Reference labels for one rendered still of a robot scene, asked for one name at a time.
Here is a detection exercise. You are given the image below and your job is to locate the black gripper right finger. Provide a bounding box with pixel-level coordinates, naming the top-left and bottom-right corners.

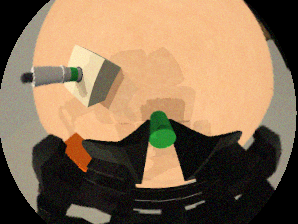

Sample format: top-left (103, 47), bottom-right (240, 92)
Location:
top-left (169, 119), bottom-right (243, 181)

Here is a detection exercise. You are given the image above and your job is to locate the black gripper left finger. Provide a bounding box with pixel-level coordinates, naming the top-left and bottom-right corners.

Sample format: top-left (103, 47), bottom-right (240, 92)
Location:
top-left (81, 120), bottom-right (150, 185)

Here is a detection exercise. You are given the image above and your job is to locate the grey marker with green band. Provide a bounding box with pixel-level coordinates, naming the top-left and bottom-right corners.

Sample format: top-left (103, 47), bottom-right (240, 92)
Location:
top-left (20, 65), bottom-right (82, 87)

